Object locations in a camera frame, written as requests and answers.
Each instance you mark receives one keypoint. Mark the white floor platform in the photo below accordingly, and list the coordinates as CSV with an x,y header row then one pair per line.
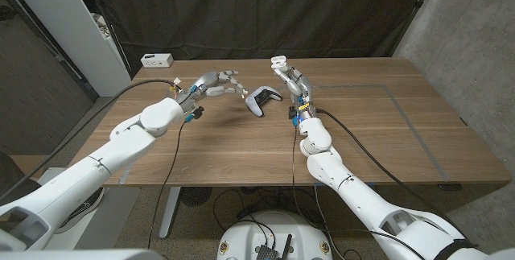
x,y
116,219

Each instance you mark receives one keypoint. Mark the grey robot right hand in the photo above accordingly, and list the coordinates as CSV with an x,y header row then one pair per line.
x,y
301,87

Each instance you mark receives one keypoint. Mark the white robot chest cover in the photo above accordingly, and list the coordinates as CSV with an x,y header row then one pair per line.
x,y
80,255

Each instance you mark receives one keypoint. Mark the white robot torso base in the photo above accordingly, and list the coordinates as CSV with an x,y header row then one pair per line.
x,y
245,236

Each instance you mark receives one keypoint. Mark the black backdrop curtain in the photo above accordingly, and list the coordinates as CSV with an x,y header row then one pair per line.
x,y
261,10

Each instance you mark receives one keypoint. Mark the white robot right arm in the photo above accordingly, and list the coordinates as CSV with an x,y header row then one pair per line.
x,y
342,175

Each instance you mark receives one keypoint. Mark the white metal cabinet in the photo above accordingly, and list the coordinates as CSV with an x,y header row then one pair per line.
x,y
60,18

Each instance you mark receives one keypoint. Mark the black torso electronics module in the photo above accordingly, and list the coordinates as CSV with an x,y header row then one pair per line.
x,y
267,252

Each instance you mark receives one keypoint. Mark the white AirPod earbud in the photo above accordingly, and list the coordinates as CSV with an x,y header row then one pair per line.
x,y
243,94

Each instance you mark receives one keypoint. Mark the black backdrop stand pole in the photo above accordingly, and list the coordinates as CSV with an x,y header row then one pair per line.
x,y
108,22
414,10

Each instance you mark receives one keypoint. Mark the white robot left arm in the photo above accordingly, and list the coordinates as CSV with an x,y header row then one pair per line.
x,y
120,147

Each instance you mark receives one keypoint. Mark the white AirPods case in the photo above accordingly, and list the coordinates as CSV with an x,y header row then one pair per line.
x,y
277,65

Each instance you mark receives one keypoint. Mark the light grey table leg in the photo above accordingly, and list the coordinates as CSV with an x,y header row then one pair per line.
x,y
169,215

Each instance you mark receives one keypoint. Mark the black round floor fan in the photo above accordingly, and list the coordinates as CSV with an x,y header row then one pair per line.
x,y
196,196

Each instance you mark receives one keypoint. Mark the black white sneaker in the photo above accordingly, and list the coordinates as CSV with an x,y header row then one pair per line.
x,y
82,207

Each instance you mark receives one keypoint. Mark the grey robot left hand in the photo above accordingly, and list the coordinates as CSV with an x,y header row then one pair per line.
x,y
209,83

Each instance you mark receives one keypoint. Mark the white power strip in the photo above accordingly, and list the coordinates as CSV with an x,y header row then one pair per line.
x,y
157,60

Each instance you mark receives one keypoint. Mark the white black game controller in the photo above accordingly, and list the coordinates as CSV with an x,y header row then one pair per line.
x,y
254,105

